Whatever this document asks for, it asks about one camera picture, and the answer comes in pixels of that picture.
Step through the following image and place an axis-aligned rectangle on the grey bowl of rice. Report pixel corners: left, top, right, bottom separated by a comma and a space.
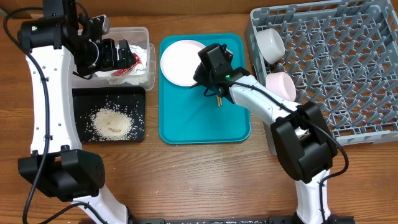
256, 28, 285, 64

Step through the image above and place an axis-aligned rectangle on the small white plate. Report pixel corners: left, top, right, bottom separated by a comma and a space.
266, 72, 296, 101

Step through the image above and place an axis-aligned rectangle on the grey dishwasher rack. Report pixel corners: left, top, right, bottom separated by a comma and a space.
245, 0, 397, 145

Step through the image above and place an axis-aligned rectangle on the white napkin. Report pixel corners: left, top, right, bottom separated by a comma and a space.
95, 44, 148, 85

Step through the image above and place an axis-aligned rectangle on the black plastic tray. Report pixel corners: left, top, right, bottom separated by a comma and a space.
73, 86, 146, 142

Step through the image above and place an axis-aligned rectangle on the large white plate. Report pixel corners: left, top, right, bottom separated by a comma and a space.
160, 40, 205, 86

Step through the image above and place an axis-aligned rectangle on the pile of white rice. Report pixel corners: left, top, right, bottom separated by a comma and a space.
76, 104, 145, 142

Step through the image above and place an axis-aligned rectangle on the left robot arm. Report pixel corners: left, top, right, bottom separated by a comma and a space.
15, 1, 136, 223

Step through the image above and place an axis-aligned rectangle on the teal serving tray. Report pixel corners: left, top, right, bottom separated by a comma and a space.
158, 32, 252, 146

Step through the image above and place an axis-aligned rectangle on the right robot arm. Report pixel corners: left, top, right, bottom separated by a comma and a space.
193, 44, 337, 223

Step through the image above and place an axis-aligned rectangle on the clear plastic waste bin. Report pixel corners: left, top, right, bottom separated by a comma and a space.
72, 27, 156, 91

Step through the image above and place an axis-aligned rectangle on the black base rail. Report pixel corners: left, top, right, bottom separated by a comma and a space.
127, 214, 355, 224

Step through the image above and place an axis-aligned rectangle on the red snack wrapper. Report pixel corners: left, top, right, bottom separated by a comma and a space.
111, 53, 141, 77

